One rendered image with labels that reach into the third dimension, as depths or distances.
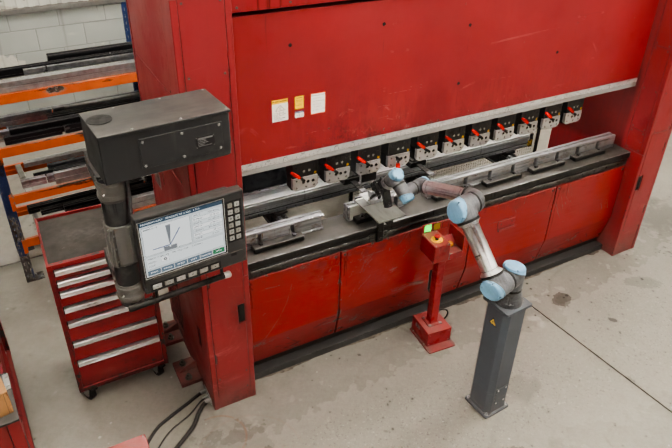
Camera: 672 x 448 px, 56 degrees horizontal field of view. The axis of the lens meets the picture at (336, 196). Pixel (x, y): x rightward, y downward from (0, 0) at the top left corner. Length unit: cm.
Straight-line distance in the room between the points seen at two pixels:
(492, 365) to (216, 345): 148
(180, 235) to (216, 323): 92
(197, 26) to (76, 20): 444
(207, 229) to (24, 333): 226
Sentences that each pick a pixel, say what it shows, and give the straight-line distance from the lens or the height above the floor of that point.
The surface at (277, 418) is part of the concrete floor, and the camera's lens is 376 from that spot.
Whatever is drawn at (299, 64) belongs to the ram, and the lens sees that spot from 309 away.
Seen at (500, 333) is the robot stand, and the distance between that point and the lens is 344.
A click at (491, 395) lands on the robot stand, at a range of 376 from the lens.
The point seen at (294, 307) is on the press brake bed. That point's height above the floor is 47.
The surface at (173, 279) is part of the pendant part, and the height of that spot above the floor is 128.
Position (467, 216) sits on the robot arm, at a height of 127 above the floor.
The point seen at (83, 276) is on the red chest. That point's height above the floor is 90.
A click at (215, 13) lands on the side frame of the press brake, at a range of 264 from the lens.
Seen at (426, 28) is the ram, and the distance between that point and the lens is 344.
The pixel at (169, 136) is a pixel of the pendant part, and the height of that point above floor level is 189.
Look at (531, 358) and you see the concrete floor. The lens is 428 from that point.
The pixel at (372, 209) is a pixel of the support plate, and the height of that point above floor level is 100.
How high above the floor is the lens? 289
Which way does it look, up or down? 31 degrees down
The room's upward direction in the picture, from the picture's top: 1 degrees clockwise
